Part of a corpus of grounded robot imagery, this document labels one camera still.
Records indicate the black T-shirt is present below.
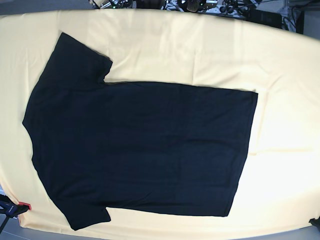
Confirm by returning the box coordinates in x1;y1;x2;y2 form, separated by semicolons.
22;33;258;231

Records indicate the white power strip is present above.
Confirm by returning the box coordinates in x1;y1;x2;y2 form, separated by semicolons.
161;0;238;17

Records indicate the yellow table cloth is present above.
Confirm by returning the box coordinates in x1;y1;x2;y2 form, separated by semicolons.
0;9;320;240

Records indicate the black and red clamp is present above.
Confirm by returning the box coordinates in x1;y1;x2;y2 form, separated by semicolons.
0;194;32;231

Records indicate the black clamp at right edge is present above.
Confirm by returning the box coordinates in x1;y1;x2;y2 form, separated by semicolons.
309;217;320;230

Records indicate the tangle of black cables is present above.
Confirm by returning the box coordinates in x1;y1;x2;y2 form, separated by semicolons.
219;0;263;16

